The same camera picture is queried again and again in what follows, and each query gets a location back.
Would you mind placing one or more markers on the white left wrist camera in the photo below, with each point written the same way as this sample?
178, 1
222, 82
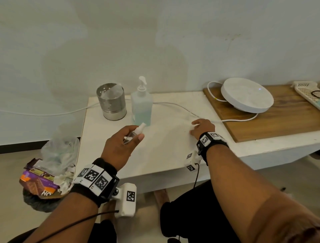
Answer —
127, 200

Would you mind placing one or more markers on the large translucent bottle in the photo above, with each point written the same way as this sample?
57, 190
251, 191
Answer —
141, 110

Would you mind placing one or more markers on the black elastic band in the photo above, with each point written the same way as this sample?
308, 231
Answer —
312, 93

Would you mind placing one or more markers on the small clear bottle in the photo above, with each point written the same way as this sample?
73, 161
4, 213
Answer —
131, 135

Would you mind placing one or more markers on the person's right foot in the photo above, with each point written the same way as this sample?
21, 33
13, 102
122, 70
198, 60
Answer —
162, 200

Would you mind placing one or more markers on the black trash bag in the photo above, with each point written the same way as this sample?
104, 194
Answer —
45, 204

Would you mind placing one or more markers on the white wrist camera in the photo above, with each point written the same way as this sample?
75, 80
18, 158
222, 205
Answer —
127, 200
192, 161

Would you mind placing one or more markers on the crumpled white tissue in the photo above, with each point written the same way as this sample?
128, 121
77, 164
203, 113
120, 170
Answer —
65, 180

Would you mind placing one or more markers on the black left wristband with markers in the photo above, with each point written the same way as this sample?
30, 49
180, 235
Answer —
95, 182

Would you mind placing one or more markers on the person's left forearm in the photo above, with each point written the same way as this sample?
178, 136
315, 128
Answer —
70, 220

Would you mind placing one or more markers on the person's black shorts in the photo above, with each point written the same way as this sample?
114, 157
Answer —
195, 220

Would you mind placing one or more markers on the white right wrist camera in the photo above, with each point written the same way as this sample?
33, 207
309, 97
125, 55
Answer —
192, 161

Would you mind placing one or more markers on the black right wristband with markers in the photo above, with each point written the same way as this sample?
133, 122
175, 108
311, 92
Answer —
212, 144

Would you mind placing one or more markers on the white plastic basket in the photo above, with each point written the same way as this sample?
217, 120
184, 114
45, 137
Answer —
305, 91

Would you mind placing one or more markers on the white paper in cup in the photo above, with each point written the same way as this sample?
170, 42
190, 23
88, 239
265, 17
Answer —
112, 90

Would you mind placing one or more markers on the person's left hand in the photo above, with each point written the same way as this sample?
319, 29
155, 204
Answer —
117, 150

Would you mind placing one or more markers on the clear plastic bag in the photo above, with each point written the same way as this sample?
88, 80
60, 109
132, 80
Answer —
60, 152

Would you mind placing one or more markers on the person's left foot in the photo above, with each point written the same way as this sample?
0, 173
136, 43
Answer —
108, 210

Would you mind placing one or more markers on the person's foot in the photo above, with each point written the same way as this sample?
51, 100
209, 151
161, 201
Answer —
162, 200
108, 210

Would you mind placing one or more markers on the black wristband with markers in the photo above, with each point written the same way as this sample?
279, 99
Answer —
212, 144
95, 182

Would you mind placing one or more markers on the white round lamp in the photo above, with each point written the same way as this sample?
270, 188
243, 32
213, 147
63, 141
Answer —
247, 95

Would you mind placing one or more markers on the perforated metal cup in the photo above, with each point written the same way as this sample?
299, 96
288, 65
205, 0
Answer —
112, 107

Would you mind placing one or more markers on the wooden board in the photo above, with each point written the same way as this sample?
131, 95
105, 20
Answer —
275, 122

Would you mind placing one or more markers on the person's right hand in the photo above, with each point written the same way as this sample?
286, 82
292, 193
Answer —
203, 127

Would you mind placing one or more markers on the person's right forearm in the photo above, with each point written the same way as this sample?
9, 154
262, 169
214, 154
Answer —
250, 195

